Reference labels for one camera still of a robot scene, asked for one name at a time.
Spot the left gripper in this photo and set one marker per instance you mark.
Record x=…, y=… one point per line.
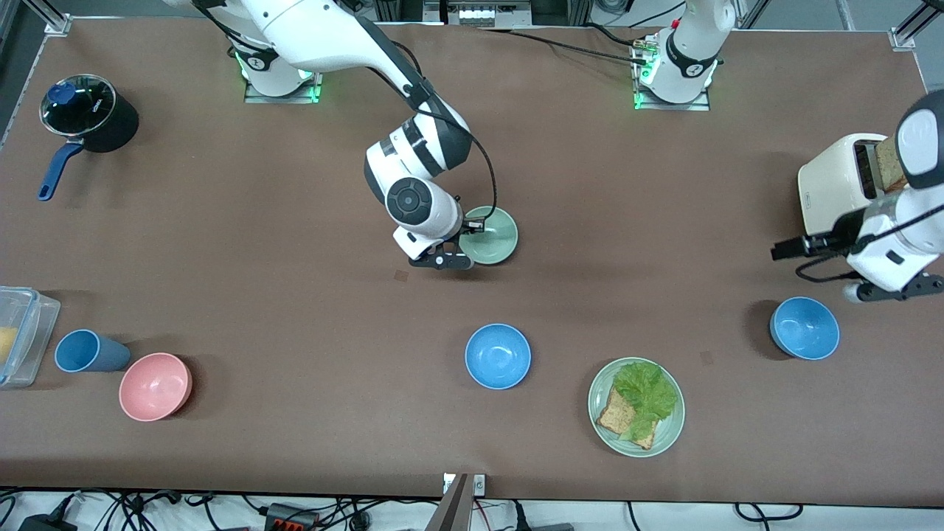
x=827, y=242

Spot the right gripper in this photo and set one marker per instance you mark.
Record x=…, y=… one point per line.
x=461, y=221

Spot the pale green bowl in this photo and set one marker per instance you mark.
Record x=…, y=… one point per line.
x=495, y=240

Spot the blue bowl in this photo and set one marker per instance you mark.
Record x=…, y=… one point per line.
x=805, y=330
x=498, y=358

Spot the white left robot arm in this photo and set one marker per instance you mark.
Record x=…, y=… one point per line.
x=689, y=51

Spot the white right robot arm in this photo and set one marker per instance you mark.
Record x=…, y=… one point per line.
x=324, y=29

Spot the pink bowl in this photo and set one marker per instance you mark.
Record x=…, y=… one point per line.
x=155, y=387

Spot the toast slice in toaster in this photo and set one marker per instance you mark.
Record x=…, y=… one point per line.
x=890, y=166

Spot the cream white toaster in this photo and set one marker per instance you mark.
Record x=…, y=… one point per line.
x=830, y=184

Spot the brown bread slice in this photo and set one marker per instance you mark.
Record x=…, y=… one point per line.
x=612, y=419

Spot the green lettuce leaf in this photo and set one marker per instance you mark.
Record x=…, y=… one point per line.
x=645, y=394

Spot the white power strip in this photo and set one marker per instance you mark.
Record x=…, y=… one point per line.
x=490, y=13

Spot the pale green plate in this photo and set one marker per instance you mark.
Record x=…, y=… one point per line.
x=667, y=428

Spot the black red power strip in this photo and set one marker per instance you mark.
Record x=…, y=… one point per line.
x=291, y=518

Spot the blue cup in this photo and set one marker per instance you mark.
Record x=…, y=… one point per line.
x=88, y=352

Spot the glass lid blue knob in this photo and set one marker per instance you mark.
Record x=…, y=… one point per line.
x=77, y=105

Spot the clear plastic container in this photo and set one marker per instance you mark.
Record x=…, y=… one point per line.
x=33, y=332

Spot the yellow item in container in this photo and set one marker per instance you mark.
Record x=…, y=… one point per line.
x=6, y=345

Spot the black power adapter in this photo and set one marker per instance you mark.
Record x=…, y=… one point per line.
x=48, y=524

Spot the white pole bracket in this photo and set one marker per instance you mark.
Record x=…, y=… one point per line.
x=479, y=484

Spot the grey camera pole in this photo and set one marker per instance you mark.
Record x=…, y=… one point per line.
x=451, y=509

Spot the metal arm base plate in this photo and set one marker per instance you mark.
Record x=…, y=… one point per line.
x=258, y=94
x=697, y=105

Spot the aluminium frame profile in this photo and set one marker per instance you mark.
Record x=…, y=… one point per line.
x=911, y=31
x=53, y=20

